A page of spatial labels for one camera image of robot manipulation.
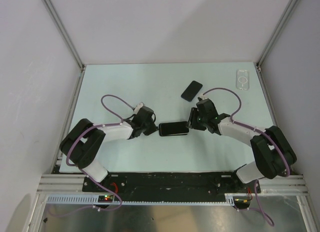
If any dark blue smartphone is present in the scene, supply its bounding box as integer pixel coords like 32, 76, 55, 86
180, 81, 203, 102

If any clear phone case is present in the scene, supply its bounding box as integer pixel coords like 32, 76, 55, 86
235, 70, 250, 90

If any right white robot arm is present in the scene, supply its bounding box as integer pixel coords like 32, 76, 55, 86
188, 108, 297, 192

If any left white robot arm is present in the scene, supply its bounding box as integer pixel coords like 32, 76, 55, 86
59, 114, 158, 191

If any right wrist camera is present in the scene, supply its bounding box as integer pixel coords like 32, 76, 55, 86
196, 97, 218, 118

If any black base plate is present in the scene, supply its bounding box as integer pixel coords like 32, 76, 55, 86
82, 172, 261, 203

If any white slotted cable duct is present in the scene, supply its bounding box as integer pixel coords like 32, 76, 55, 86
46, 193, 237, 206

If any aluminium frame rail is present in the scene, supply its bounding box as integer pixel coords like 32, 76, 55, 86
259, 175, 309, 196

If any left aluminium corner post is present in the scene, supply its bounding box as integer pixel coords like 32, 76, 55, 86
41, 0, 85, 71

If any aluminium corner post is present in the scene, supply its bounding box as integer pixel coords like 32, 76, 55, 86
41, 0, 85, 71
256, 0, 301, 68

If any right aluminium corner post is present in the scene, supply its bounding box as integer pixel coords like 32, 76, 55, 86
256, 0, 301, 68

